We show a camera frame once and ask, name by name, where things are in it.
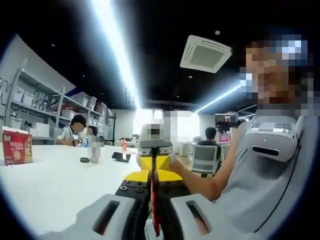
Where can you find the row of white storage bins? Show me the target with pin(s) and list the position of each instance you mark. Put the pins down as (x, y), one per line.
(25, 96)

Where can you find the black smartphone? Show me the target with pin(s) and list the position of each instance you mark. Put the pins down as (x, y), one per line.
(121, 157)

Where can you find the person's grey shirt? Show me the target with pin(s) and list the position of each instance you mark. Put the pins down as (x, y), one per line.
(250, 200)

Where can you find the long ceiling light strip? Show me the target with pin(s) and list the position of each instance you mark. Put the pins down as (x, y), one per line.
(117, 50)

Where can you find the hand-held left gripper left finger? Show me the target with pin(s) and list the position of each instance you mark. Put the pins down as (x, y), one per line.
(100, 220)

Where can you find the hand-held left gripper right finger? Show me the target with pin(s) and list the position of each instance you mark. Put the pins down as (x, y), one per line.
(200, 220)

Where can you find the translucent plastic bottle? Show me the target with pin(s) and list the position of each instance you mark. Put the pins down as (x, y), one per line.
(94, 156)

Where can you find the small dark desk monitor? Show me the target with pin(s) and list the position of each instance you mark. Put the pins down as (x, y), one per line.
(226, 121)

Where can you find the red cardboard coffee box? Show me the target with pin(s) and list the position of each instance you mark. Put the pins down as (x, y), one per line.
(17, 150)

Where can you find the black jar lid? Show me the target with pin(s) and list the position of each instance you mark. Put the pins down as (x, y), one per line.
(84, 160)

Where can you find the white mesh office chair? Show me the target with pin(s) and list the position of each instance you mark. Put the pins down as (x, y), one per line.
(205, 160)

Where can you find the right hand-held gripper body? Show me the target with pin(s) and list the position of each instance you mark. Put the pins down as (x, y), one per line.
(143, 145)

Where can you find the red coffee pouch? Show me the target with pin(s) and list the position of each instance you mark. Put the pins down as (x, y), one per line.
(153, 200)

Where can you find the orange small bottle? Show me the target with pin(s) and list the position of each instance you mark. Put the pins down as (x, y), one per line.
(124, 147)

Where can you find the short ceiling light strip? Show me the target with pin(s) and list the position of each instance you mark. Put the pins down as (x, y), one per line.
(217, 98)

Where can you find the white ceiling air conditioner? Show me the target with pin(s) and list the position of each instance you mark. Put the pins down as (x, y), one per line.
(205, 53)

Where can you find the person's right hand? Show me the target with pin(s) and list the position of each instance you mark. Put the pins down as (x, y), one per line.
(181, 170)

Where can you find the grey metal shelving unit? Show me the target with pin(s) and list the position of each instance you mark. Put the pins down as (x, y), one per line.
(50, 100)

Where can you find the black tripod stand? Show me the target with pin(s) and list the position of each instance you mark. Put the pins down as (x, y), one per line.
(114, 130)

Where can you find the white chest device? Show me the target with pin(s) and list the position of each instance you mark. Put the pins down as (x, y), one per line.
(270, 140)

